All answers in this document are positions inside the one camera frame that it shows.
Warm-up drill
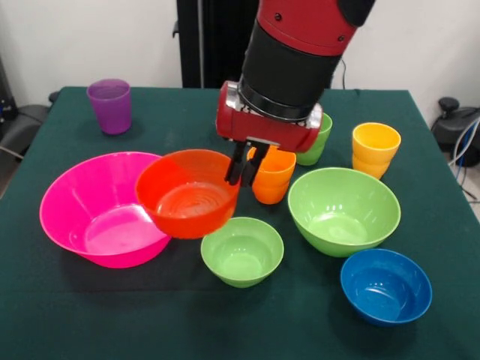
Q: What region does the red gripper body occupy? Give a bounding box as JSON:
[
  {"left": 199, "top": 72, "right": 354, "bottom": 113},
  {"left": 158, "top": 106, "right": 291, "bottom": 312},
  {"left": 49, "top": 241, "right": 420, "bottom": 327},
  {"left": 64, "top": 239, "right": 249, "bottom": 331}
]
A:
[{"left": 215, "top": 80, "right": 324, "bottom": 154}]

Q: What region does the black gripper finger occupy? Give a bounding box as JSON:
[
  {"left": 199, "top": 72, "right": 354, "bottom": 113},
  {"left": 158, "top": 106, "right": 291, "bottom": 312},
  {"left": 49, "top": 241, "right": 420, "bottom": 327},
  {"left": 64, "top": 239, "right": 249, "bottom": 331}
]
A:
[
  {"left": 223, "top": 140, "right": 245, "bottom": 185},
  {"left": 241, "top": 144, "right": 271, "bottom": 188}
]

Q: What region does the red bowl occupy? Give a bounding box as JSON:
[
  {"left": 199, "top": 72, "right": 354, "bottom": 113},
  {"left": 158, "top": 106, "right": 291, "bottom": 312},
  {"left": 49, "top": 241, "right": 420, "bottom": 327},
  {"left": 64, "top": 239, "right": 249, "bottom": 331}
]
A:
[{"left": 134, "top": 148, "right": 241, "bottom": 240}]

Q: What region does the orange cup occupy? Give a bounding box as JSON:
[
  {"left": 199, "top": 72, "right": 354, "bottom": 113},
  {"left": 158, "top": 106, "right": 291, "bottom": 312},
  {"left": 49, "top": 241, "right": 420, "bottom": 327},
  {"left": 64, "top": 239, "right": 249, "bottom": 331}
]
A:
[{"left": 247, "top": 145, "right": 297, "bottom": 206}]

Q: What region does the green cup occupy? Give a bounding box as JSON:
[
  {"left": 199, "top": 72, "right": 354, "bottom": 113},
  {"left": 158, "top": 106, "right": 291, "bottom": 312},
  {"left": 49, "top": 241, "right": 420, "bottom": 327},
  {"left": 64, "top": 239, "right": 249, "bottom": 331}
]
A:
[{"left": 295, "top": 112, "right": 334, "bottom": 167}]

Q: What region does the small green bowl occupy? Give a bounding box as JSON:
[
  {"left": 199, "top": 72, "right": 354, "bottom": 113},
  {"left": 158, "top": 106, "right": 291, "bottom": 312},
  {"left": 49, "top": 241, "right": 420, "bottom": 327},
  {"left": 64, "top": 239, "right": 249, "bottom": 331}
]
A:
[{"left": 199, "top": 216, "right": 285, "bottom": 289}]

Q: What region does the large green bowl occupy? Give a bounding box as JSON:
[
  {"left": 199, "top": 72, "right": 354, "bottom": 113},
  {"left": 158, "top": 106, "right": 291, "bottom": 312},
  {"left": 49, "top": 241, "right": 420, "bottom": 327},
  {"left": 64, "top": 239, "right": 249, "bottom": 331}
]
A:
[{"left": 287, "top": 166, "right": 402, "bottom": 259}]

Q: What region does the yellow cup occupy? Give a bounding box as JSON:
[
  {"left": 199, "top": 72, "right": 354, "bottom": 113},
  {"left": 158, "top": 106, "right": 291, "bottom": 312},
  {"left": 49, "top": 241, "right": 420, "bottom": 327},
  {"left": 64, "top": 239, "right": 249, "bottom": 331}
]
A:
[{"left": 351, "top": 121, "right": 402, "bottom": 181}]

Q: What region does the purple cup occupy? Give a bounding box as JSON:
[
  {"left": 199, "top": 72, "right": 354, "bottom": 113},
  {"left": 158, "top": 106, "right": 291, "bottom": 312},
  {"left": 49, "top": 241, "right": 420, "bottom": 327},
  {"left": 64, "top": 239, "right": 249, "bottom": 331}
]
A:
[{"left": 85, "top": 78, "right": 133, "bottom": 136}]

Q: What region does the large pink bowl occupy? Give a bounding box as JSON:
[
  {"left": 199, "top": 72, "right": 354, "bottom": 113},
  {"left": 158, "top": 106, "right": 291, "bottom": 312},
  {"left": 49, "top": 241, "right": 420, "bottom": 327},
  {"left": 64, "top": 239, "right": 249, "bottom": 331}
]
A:
[{"left": 39, "top": 151, "right": 173, "bottom": 269}]

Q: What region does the blue bowl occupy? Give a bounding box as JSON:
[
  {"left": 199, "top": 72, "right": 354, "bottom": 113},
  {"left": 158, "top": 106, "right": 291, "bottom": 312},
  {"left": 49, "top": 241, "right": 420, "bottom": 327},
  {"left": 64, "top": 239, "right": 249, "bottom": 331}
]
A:
[{"left": 340, "top": 248, "right": 434, "bottom": 328}]

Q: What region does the black wheeled base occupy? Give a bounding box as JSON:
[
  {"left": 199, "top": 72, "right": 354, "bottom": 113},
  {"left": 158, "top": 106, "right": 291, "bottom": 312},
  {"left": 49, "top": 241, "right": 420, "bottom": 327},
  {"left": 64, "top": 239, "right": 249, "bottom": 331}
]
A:
[
  {"left": 0, "top": 103, "right": 51, "bottom": 157},
  {"left": 430, "top": 96, "right": 480, "bottom": 153}
]

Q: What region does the dark green tablecloth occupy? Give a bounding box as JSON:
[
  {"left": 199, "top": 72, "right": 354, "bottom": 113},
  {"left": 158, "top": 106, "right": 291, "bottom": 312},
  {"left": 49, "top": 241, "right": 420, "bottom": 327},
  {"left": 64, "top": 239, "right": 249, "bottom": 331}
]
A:
[{"left": 0, "top": 86, "right": 480, "bottom": 360}]

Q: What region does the blue cable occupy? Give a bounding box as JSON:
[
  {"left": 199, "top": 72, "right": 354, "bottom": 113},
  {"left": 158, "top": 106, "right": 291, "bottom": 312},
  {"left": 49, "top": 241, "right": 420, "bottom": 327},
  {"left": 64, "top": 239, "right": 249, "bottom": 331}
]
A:
[{"left": 451, "top": 119, "right": 480, "bottom": 170}]

